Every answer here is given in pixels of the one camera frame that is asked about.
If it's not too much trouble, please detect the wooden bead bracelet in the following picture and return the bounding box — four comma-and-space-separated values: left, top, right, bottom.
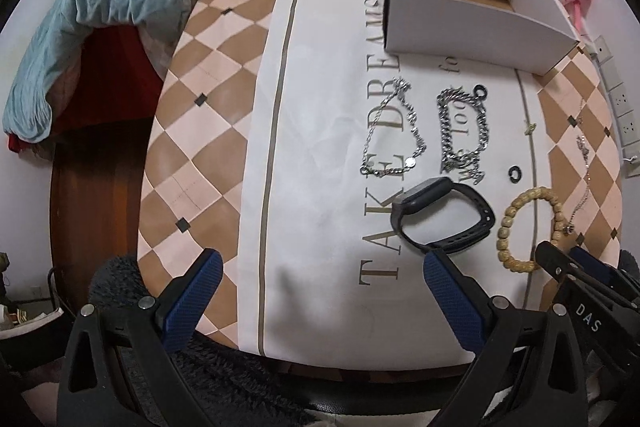
496, 186, 568, 273

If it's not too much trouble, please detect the black smart watch band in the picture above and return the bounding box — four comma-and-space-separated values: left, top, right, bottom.
390, 176, 496, 255

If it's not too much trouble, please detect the thick silver chain bracelet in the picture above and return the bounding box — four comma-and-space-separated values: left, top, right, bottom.
435, 86, 492, 174

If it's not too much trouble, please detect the thin silver chain bracelet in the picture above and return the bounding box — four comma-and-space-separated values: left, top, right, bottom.
358, 76, 431, 179

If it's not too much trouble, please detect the small earring stud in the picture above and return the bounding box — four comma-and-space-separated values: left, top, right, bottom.
524, 122, 537, 136

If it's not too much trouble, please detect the checkered printed tablecloth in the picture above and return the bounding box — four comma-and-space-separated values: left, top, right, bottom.
138, 0, 622, 371

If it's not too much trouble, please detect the white power strip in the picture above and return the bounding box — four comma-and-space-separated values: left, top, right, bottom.
588, 36, 639, 178

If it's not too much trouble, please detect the white cardboard box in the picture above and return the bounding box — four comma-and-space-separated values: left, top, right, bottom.
383, 0, 579, 76

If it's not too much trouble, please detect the thin silver necklace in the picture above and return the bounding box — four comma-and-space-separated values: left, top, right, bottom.
561, 100, 594, 237

